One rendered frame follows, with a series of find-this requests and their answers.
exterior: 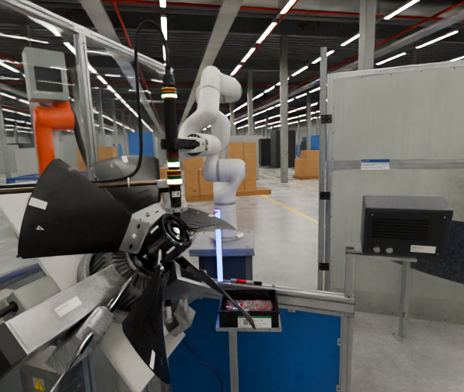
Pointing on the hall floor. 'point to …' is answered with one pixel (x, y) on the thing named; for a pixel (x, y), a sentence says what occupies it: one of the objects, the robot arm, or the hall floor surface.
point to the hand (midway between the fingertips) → (171, 144)
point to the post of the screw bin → (233, 361)
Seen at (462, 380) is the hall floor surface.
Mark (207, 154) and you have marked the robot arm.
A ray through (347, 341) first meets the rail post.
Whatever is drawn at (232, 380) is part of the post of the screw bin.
